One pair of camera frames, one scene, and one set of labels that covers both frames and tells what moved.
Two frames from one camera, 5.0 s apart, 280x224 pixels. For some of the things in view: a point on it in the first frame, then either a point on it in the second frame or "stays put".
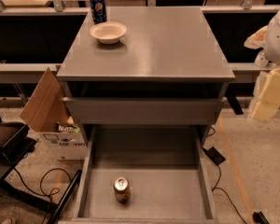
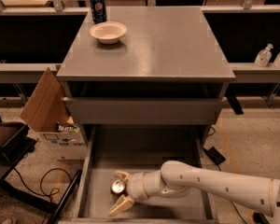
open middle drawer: (167, 170) stays put
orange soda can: (121, 189) stays put
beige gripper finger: (275, 91) -> (134, 188)
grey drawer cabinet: (166, 76) stays put
